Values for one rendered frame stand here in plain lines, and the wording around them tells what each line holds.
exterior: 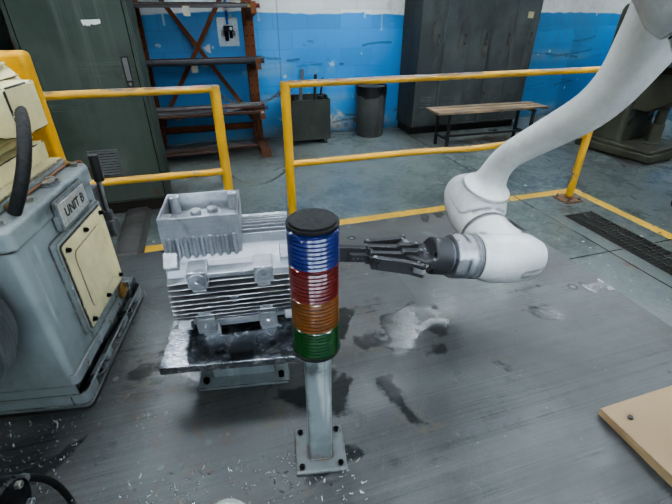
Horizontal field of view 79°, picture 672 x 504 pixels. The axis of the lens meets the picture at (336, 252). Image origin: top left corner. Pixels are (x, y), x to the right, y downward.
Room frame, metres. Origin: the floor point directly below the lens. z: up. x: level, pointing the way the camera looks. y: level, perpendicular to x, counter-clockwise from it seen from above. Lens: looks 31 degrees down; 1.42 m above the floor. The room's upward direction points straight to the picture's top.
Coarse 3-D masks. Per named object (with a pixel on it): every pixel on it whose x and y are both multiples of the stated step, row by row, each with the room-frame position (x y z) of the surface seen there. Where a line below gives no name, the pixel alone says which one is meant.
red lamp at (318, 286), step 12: (288, 264) 0.40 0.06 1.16; (300, 276) 0.38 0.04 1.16; (312, 276) 0.38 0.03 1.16; (324, 276) 0.38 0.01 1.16; (336, 276) 0.39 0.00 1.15; (300, 288) 0.38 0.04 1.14; (312, 288) 0.38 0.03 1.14; (324, 288) 0.38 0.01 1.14; (336, 288) 0.39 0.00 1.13; (300, 300) 0.38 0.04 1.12; (312, 300) 0.38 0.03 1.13; (324, 300) 0.38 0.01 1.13
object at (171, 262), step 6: (282, 246) 0.57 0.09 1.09; (282, 252) 0.56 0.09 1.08; (162, 258) 0.53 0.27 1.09; (168, 258) 0.53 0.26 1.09; (174, 258) 0.53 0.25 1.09; (282, 258) 0.56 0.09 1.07; (168, 264) 0.53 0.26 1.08; (174, 264) 0.53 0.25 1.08; (168, 270) 0.53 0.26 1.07; (174, 270) 0.53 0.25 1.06; (288, 312) 0.56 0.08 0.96; (180, 324) 0.53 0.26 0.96; (186, 324) 0.53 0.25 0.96; (192, 324) 0.53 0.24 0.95
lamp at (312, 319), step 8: (296, 304) 0.38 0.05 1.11; (304, 304) 0.38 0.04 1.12; (320, 304) 0.38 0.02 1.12; (328, 304) 0.38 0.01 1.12; (336, 304) 0.39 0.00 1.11; (296, 312) 0.38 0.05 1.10; (304, 312) 0.38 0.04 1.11; (312, 312) 0.38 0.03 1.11; (320, 312) 0.38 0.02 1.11; (328, 312) 0.38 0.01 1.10; (336, 312) 0.39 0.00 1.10; (296, 320) 0.39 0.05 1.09; (304, 320) 0.38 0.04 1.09; (312, 320) 0.37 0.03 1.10; (320, 320) 0.38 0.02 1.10; (328, 320) 0.38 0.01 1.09; (336, 320) 0.39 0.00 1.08; (304, 328) 0.38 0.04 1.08; (312, 328) 0.38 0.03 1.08; (320, 328) 0.38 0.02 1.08; (328, 328) 0.38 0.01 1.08
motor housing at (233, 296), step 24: (264, 216) 0.63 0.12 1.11; (264, 240) 0.59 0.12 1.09; (216, 264) 0.55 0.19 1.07; (240, 264) 0.55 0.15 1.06; (168, 288) 0.51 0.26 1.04; (216, 288) 0.53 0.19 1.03; (240, 288) 0.53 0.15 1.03; (264, 288) 0.54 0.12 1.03; (288, 288) 0.54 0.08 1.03; (192, 312) 0.51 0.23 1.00; (216, 312) 0.52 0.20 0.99; (240, 312) 0.53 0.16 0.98
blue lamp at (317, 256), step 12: (336, 228) 0.42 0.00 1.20; (288, 240) 0.39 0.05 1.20; (300, 240) 0.38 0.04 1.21; (312, 240) 0.38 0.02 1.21; (324, 240) 0.38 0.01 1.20; (336, 240) 0.39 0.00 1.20; (288, 252) 0.40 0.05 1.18; (300, 252) 0.38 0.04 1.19; (312, 252) 0.37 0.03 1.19; (324, 252) 0.38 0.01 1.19; (336, 252) 0.39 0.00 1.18; (300, 264) 0.38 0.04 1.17; (312, 264) 0.37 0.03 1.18; (324, 264) 0.38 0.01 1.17; (336, 264) 0.39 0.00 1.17
